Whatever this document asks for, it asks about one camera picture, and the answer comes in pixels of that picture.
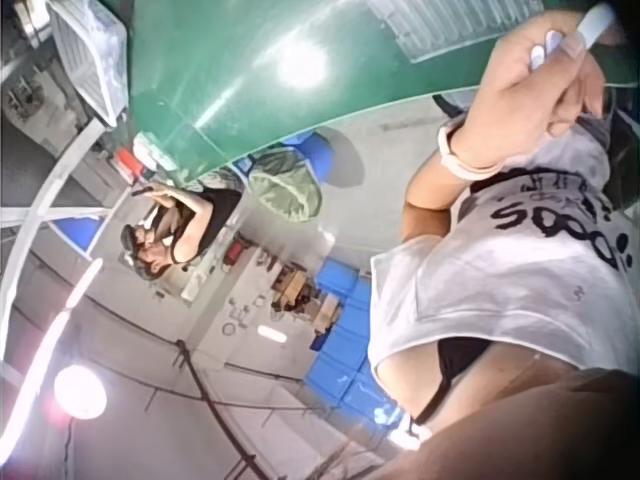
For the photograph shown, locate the person's left hand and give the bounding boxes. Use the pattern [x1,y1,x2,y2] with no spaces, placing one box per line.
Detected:
[451,9,610,170]

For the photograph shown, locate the white plastic tube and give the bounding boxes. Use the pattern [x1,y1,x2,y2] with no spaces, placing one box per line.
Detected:
[528,2,627,71]

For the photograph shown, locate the clear plastic tray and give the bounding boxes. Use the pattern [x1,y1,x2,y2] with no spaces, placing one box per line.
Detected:
[363,0,547,65]

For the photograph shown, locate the blue plastic bin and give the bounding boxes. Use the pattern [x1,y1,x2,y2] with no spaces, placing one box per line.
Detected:
[282,130,337,169]

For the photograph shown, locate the green mesh sack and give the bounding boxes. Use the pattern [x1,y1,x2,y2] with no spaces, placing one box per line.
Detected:
[248,148,322,225]

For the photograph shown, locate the green table mat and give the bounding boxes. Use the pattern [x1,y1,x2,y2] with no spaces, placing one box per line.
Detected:
[124,0,640,177]

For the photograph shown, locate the heap of cardboard boxes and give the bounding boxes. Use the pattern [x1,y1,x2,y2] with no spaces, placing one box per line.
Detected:
[271,267,344,349]

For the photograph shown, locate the stack of blue crates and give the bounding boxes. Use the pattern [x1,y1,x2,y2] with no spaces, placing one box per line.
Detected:
[303,258,404,417]

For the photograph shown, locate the red box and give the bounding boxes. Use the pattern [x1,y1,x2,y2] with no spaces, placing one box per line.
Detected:
[115,148,147,175]

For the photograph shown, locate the white plastic crate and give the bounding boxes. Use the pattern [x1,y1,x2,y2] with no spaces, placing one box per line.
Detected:
[48,0,129,127]

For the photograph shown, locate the blue triangular panel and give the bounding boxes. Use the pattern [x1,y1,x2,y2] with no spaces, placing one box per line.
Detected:
[55,217,102,259]

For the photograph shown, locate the round glowing lamp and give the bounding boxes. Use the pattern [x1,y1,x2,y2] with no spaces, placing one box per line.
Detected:
[52,363,110,422]

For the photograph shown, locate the white wrist bracelet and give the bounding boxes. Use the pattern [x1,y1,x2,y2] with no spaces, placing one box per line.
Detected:
[437,122,509,182]

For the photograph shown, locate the white metal frame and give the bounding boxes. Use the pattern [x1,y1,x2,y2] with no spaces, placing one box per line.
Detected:
[0,117,114,321]

